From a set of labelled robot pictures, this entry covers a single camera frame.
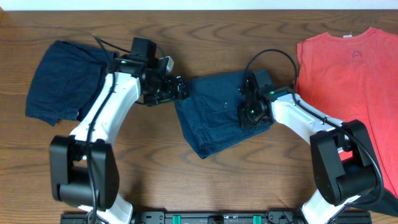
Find navy blue shorts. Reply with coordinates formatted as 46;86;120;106
174;71;271;159

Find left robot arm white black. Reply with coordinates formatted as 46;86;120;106
49;56;188;223

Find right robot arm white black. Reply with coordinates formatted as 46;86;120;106
238;86;384;223

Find folded navy blue garment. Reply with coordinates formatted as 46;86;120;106
25;40;119;126

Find red t-shirt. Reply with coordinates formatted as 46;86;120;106
297;27;397;195

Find black garment under t-shirt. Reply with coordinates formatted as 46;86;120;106
353;189;398;217

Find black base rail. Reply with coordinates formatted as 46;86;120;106
60;210;373;224

